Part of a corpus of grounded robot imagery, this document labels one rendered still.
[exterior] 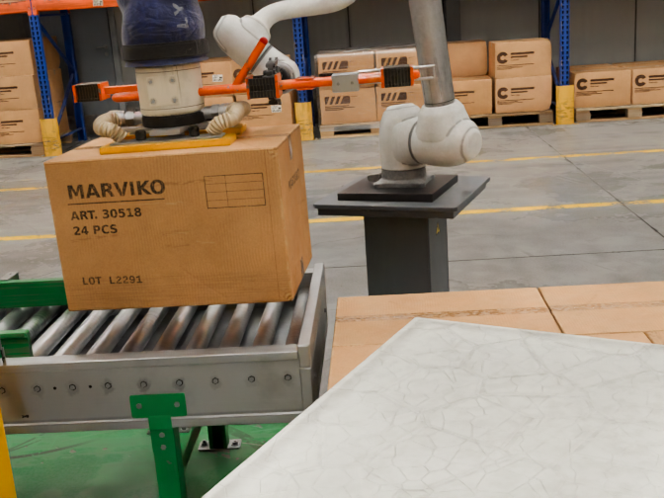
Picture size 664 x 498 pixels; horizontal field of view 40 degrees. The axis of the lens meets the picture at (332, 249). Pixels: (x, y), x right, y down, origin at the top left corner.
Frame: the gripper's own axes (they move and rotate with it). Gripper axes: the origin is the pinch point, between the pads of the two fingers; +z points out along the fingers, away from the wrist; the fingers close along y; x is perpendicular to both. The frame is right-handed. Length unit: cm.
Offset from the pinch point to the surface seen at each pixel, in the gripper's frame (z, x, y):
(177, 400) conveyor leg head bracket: 35, 25, 73
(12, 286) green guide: -21, 87, 58
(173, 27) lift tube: 9.5, 21.8, -16.7
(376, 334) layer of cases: 13, -25, 66
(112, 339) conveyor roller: 6, 49, 67
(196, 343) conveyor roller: 15, 24, 66
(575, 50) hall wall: -845, -259, 52
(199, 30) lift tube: 3.8, 16.5, -15.5
